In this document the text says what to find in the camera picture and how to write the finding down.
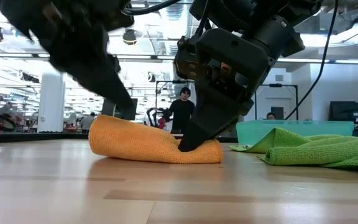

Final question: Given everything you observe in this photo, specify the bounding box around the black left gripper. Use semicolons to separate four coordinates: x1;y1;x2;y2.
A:
39;0;135;110

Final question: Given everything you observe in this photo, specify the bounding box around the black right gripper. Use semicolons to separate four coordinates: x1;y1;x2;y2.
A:
173;35;261;153

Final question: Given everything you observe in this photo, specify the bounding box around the orange microfiber towel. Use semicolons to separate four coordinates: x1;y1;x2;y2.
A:
88;114;224;165

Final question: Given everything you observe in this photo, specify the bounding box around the green microfiber towel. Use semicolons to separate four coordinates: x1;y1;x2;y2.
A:
227;126;358;170

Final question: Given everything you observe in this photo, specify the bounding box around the teal translucent plastic basket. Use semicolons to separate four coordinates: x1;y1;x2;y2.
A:
236;120;355;146

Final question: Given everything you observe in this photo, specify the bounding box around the dark monitor on stand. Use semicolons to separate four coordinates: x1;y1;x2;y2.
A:
101;98;139;121

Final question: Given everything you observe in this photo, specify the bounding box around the white building column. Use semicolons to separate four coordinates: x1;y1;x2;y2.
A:
37;72;66;133

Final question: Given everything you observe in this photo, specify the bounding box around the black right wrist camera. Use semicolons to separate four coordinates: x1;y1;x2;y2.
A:
195;27;275;75

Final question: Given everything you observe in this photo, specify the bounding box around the silver ventilation duct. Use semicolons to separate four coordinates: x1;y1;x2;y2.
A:
158;0;193;55

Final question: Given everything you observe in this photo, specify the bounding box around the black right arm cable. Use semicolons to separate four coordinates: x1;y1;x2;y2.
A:
284;0;340;121

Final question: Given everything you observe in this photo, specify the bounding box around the black wall-side monitor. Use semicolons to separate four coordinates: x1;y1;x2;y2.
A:
328;100;358;128

